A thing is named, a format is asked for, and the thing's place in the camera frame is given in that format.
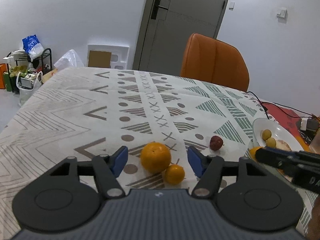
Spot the small red apple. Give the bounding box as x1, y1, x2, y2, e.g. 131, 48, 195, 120
209, 135, 224, 151

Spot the pomelo piece in plate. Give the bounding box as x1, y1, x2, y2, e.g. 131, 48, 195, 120
276, 140, 292, 151

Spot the small orange mandarin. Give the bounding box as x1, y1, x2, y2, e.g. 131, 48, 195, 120
163, 164, 185, 185

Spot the yellow-green round fruit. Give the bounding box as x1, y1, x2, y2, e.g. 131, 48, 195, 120
265, 137, 277, 148

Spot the white ceramic plate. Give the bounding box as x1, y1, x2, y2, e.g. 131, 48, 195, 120
252, 118, 303, 152

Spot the power strip with plugs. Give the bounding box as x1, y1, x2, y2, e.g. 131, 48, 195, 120
300, 118, 319, 132

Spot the orange in plate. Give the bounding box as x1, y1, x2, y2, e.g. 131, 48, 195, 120
249, 146, 261, 161

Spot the red orange mat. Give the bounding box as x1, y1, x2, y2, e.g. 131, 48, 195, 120
261, 101, 319, 147

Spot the large orange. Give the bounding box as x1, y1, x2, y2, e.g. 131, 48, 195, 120
140, 142, 171, 174

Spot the patterned white tablecloth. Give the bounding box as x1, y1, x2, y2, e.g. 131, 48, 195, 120
0, 67, 313, 238

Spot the brown cardboard sheet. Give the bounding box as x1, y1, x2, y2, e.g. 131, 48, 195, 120
88, 50, 112, 68

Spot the orange leather chair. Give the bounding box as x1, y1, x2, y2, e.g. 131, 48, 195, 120
180, 33, 249, 92

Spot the clear plastic bag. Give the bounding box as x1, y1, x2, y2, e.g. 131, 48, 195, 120
54, 49, 85, 70

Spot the white foam packaging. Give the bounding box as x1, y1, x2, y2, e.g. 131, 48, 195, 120
87, 44, 130, 70

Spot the white plastic bag with items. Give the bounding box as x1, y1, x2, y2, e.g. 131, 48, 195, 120
16, 71, 43, 106

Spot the black metal rack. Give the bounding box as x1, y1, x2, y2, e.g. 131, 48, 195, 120
3, 48, 53, 93

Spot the green box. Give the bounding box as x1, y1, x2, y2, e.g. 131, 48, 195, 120
3, 72, 12, 92

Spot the orange paper bag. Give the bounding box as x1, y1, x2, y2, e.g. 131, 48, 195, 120
0, 63, 7, 89

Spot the blue white bag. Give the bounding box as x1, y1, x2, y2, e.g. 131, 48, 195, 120
22, 35, 44, 61

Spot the grey door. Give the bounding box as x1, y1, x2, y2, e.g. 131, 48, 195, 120
132, 0, 228, 75

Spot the black cable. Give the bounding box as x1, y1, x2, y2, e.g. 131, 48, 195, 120
246, 90, 320, 120

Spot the white wall switch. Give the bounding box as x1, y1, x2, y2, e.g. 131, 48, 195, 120
276, 7, 287, 19

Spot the small white wall socket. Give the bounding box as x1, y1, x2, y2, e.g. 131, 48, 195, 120
228, 2, 235, 10

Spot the black door handle lock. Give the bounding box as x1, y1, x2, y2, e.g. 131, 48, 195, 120
150, 0, 169, 20

